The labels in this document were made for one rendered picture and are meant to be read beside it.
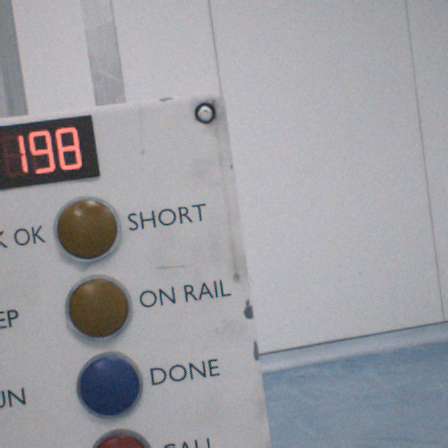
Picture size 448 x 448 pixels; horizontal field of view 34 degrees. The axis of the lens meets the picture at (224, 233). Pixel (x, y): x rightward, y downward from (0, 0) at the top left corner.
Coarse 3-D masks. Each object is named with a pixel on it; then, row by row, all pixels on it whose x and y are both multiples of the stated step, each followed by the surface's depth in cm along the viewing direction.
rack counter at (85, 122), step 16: (0, 128) 33; (16, 128) 33; (32, 128) 33; (80, 128) 33; (0, 160) 33; (96, 160) 33; (0, 176) 33; (32, 176) 33; (48, 176) 33; (64, 176) 33; (80, 176) 33; (96, 176) 33
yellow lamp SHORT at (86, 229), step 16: (80, 208) 33; (96, 208) 33; (64, 224) 33; (80, 224) 33; (96, 224) 33; (112, 224) 33; (64, 240) 33; (80, 240) 33; (96, 240) 33; (112, 240) 33; (80, 256) 33; (96, 256) 33
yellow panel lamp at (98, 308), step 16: (80, 288) 33; (96, 288) 33; (112, 288) 33; (80, 304) 33; (96, 304) 33; (112, 304) 33; (80, 320) 33; (96, 320) 33; (112, 320) 33; (96, 336) 33
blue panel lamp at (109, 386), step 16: (96, 368) 33; (112, 368) 33; (128, 368) 33; (80, 384) 33; (96, 384) 33; (112, 384) 33; (128, 384) 33; (96, 400) 33; (112, 400) 33; (128, 400) 33
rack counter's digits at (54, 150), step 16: (48, 128) 33; (64, 128) 33; (0, 144) 33; (16, 144) 33; (32, 144) 33; (48, 144) 33; (64, 144) 33; (80, 144) 33; (16, 160) 33; (32, 160) 33; (48, 160) 33; (64, 160) 33; (80, 160) 33; (16, 176) 33
